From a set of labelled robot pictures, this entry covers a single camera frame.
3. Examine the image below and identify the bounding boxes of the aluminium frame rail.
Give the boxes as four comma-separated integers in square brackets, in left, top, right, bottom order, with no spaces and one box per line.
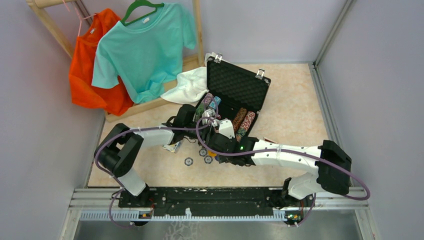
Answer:
[69,187,368,224]

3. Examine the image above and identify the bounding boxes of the grey poker chip left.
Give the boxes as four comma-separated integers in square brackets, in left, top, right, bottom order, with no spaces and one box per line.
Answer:
[184,157,194,166]

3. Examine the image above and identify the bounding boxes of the grey poker chip upper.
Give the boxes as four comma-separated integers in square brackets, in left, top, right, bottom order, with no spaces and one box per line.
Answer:
[198,148,208,157]

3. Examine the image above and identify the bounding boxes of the white cloth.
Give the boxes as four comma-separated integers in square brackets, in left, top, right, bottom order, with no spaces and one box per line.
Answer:
[160,66,208,104]

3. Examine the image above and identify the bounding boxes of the black poker set case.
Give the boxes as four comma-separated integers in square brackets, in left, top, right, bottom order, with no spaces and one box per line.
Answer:
[195,54,271,143]

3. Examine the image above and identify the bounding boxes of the teal t-shirt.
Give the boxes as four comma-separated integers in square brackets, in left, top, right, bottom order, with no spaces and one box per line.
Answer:
[91,3,197,104]

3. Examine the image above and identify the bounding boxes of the wooden clothes rack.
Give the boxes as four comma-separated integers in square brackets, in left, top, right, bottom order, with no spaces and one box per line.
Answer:
[26,0,205,122]

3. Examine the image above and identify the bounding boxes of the orange t-shirt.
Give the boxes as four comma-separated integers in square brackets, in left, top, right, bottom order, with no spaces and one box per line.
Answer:
[68,8,135,117]

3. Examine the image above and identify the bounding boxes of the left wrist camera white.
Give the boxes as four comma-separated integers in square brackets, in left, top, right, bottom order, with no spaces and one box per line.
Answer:
[201,109,216,125]

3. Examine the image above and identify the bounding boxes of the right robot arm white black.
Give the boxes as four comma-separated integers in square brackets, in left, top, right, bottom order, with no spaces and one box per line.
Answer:
[205,133,352,206]

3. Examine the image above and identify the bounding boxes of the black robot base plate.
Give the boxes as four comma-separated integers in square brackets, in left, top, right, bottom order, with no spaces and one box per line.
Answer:
[118,187,313,217]

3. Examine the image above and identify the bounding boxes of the grey poker chip lower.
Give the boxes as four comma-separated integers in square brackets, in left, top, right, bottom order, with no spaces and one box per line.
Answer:
[203,155,214,164]

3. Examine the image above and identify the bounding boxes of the green clothes hanger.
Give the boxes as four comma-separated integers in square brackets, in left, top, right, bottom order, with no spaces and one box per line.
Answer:
[121,0,165,26]

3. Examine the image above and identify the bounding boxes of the blue grey chip row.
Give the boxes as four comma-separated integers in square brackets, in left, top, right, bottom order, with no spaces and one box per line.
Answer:
[207,96,222,111]

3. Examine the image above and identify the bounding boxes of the red white chip row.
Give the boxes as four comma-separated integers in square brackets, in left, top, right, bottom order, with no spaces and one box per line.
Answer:
[235,111,256,142]

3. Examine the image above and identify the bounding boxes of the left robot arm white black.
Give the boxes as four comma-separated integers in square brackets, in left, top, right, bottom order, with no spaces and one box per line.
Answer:
[94,104,196,207]

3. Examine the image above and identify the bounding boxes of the green white chip row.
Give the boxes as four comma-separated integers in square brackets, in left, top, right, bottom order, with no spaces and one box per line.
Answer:
[194,92,214,122]

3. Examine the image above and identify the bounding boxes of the brown chip row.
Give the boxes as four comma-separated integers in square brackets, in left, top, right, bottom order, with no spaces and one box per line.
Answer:
[232,107,248,133]

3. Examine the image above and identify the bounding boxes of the yellow big blind button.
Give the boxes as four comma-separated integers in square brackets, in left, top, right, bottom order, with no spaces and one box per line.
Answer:
[207,151,217,158]

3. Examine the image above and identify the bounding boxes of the blue playing card box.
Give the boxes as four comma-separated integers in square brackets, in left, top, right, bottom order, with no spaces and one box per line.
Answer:
[162,140,182,154]

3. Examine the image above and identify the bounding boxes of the grey poker chip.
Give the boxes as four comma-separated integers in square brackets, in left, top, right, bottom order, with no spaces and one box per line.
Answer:
[203,155,214,164]
[184,157,194,166]
[198,148,208,157]

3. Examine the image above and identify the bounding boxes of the pink clothes hanger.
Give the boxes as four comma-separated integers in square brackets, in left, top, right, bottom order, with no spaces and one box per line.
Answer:
[62,0,97,37]

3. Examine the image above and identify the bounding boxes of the red black triangular card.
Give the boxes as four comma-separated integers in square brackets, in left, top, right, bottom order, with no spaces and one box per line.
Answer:
[263,137,277,144]

